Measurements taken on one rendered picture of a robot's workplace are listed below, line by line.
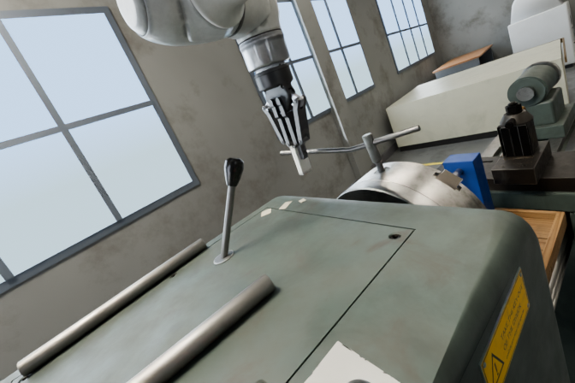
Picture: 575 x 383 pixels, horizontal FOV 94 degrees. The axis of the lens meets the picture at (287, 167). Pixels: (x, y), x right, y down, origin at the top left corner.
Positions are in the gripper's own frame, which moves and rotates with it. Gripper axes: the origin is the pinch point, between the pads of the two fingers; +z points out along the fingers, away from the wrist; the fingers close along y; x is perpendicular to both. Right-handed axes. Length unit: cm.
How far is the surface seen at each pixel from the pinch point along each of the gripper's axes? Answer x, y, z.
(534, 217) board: -48, -30, 40
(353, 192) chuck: -1.7, -11.0, 8.3
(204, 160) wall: -37, 177, 24
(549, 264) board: -29, -36, 39
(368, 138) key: -8.8, -12.2, -0.7
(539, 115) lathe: -117, -20, 34
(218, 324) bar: 32.9, -21.0, 2.7
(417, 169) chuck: -11.5, -19.7, 7.3
